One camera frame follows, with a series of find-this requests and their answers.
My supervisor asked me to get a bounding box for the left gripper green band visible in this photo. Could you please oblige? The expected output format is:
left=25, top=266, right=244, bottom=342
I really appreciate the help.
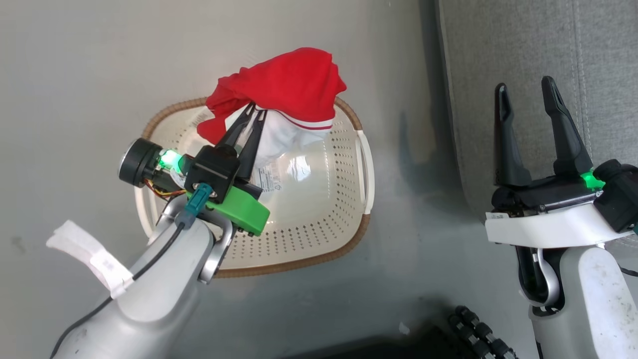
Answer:
left=204, top=102, right=271, bottom=237

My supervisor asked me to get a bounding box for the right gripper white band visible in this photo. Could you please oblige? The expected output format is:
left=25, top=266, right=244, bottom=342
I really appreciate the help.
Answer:
left=484, top=76, right=624, bottom=248

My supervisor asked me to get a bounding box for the red and white shirt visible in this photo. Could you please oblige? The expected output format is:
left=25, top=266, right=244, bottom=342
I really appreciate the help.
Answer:
left=197, top=47, right=347, bottom=193

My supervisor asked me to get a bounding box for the grey fabric sofa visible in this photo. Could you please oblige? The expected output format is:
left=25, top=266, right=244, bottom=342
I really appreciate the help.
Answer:
left=435, top=0, right=638, bottom=257

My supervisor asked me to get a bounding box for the white perforated laundry basket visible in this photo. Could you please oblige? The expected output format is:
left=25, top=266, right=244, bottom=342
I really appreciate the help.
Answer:
left=134, top=96, right=374, bottom=278

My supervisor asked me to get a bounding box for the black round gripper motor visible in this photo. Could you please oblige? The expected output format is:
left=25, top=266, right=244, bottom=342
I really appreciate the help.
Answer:
left=118, top=138, right=187, bottom=197

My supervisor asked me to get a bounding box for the white tape strip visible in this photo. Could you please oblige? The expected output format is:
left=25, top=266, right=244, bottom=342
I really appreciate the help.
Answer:
left=46, top=220, right=135, bottom=300

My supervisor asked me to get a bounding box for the black ribbed cable conduit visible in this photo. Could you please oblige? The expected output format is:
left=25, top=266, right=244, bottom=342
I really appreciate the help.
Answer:
left=447, top=305, right=516, bottom=359

